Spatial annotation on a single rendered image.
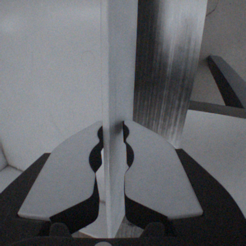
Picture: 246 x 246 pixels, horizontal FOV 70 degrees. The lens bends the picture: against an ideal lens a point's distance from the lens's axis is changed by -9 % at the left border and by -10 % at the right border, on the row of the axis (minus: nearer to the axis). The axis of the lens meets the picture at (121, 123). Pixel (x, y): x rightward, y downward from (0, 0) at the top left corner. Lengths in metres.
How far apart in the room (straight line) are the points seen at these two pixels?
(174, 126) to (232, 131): 0.09
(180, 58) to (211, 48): 0.84
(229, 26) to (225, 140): 0.86
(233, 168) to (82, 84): 0.28
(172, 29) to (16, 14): 0.18
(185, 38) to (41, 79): 0.18
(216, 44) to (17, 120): 1.01
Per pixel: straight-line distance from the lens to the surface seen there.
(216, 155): 0.33
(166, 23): 0.27
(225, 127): 0.31
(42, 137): 0.23
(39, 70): 0.19
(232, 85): 0.55
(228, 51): 1.13
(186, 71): 0.27
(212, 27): 1.10
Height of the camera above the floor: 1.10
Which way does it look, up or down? 56 degrees down
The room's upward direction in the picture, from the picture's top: 146 degrees counter-clockwise
